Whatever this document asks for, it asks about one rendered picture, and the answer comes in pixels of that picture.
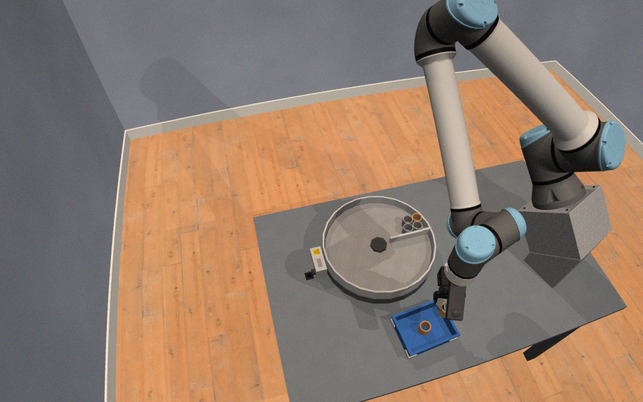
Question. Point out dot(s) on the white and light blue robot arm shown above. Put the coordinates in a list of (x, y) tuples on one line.
[(583, 142)]

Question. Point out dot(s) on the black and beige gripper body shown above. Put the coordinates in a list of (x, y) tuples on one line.
[(443, 283)]

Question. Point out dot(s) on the blue crate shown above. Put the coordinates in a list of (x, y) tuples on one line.
[(406, 326)]

